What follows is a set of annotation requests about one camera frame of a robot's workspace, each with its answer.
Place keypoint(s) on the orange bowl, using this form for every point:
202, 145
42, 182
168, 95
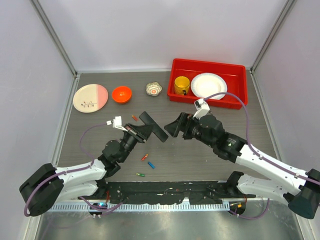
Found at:
122, 94

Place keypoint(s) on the orange battery near top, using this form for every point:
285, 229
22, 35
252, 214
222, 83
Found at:
135, 118

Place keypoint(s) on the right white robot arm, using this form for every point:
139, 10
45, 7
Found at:
296, 188

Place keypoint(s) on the green battery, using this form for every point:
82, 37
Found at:
140, 174

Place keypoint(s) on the white paper plate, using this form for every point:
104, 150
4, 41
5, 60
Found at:
206, 84

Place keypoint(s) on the yellow mug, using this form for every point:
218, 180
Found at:
181, 85

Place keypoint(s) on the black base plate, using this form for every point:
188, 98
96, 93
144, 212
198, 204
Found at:
166, 192

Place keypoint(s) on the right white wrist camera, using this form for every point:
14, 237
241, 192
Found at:
202, 108

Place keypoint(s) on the small floral bowl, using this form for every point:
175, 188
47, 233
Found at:
153, 89

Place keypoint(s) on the black remote control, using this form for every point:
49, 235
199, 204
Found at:
156, 129

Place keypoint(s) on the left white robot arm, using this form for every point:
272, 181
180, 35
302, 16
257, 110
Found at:
49, 184

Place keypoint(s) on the pink and cream plate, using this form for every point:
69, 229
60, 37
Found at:
90, 98

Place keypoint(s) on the red orange battery centre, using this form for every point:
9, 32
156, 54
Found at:
144, 157

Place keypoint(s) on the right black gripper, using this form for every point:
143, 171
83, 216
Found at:
183, 123

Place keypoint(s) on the blue battery centre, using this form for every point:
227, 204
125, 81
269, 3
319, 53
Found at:
151, 165

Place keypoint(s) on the white slotted cable duct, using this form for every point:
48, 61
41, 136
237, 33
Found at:
185, 206

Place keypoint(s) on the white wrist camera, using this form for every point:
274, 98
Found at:
202, 108
116, 123

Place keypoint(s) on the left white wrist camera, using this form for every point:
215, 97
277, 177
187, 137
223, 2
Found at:
116, 123

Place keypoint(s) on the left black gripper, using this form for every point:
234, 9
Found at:
140, 133

